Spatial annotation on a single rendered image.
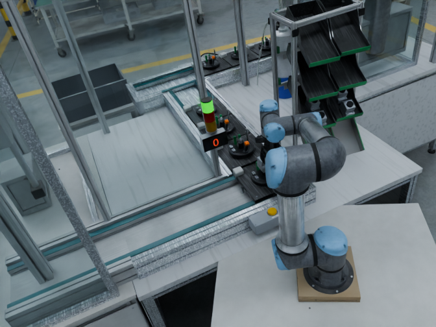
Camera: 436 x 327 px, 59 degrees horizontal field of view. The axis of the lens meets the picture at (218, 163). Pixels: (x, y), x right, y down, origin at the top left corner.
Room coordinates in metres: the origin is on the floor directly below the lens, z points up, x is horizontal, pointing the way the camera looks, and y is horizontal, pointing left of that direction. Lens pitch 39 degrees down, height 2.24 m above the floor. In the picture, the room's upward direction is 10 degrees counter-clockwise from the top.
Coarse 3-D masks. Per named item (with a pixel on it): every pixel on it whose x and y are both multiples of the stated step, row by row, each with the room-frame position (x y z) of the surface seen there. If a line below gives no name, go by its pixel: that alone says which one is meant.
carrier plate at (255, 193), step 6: (246, 168) 1.51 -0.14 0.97; (252, 168) 1.50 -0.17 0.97; (246, 174) 1.46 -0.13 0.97; (240, 180) 1.42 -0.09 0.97; (246, 180) 1.41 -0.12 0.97; (246, 186) 1.37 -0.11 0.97; (252, 186) 1.37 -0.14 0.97; (258, 186) 1.36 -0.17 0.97; (264, 186) 1.35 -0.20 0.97; (252, 192) 1.33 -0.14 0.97; (258, 192) 1.32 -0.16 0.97; (264, 192) 1.31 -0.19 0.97; (270, 192) 1.31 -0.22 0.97; (252, 198) 1.29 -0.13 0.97; (258, 198) 1.28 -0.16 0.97; (264, 198) 1.28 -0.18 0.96
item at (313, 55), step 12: (312, 0) 1.65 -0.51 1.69; (288, 12) 1.62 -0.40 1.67; (300, 12) 1.66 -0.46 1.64; (312, 12) 1.68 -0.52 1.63; (312, 24) 1.62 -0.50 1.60; (324, 24) 1.56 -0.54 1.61; (300, 36) 1.57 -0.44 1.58; (312, 36) 1.56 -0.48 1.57; (324, 36) 1.55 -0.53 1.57; (300, 48) 1.50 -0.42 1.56; (312, 48) 1.50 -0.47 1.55; (324, 48) 1.50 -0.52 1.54; (312, 60) 1.44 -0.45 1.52; (324, 60) 1.41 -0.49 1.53; (336, 60) 1.43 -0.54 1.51
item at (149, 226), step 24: (192, 192) 1.42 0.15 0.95; (216, 192) 1.43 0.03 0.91; (240, 192) 1.40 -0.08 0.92; (120, 216) 1.33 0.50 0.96; (144, 216) 1.32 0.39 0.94; (168, 216) 1.32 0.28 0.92; (192, 216) 1.29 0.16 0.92; (216, 216) 1.24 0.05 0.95; (144, 240) 1.20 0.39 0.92; (168, 240) 1.15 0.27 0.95
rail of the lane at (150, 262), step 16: (256, 208) 1.23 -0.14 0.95; (224, 224) 1.17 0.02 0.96; (240, 224) 1.18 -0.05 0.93; (176, 240) 1.12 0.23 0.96; (192, 240) 1.11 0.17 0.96; (208, 240) 1.13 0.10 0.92; (224, 240) 1.15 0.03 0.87; (144, 256) 1.07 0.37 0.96; (160, 256) 1.07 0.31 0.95; (176, 256) 1.08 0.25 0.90; (192, 256) 1.10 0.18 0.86; (144, 272) 1.04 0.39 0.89
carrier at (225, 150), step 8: (240, 136) 1.70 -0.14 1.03; (248, 136) 1.78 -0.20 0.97; (232, 144) 1.70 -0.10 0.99; (240, 144) 1.65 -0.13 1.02; (256, 144) 1.69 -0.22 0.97; (224, 152) 1.67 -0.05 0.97; (232, 152) 1.63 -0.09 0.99; (240, 152) 1.62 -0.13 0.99; (248, 152) 1.60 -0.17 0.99; (256, 152) 1.62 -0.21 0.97; (224, 160) 1.60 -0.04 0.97; (232, 160) 1.59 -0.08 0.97; (240, 160) 1.58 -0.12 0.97; (248, 160) 1.56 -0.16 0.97; (256, 160) 1.56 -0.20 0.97; (232, 168) 1.53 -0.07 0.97
